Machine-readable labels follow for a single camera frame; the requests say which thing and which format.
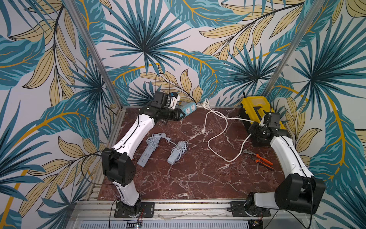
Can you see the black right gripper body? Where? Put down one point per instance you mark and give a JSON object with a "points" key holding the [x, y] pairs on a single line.
{"points": [[258, 140]]}

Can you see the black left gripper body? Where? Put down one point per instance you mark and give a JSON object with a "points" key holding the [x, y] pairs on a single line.
{"points": [[172, 114]]}

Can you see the teal power strip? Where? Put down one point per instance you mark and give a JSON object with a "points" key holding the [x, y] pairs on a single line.
{"points": [[189, 108]]}

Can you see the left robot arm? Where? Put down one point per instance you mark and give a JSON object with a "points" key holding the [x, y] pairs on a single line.
{"points": [[160, 100]]}

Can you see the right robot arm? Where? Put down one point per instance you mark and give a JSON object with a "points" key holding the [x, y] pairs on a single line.
{"points": [[300, 191]]}

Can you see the yellow black toolbox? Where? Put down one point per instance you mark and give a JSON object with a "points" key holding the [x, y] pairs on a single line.
{"points": [[258, 109]]}

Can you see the orange handled pliers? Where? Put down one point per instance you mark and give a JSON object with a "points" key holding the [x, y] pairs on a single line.
{"points": [[259, 159]]}

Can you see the aluminium frame post left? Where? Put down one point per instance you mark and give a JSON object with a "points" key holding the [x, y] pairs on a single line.
{"points": [[81, 26]]}

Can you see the aluminium frame post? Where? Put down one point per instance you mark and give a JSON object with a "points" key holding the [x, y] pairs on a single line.
{"points": [[81, 26], [303, 28]]}

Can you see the aluminium frame post right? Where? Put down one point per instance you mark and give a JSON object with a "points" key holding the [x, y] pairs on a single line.
{"points": [[303, 28]]}

